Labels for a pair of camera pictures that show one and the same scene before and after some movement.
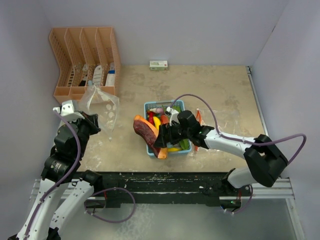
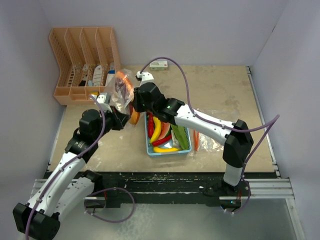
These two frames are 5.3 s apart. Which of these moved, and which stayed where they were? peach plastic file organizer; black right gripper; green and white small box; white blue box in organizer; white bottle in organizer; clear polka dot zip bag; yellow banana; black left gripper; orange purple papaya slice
Moved: black left gripper; black right gripper; clear polka dot zip bag; orange purple papaya slice
Stayed: yellow banana; white blue box in organizer; white bottle in organizer; green and white small box; peach plastic file organizer
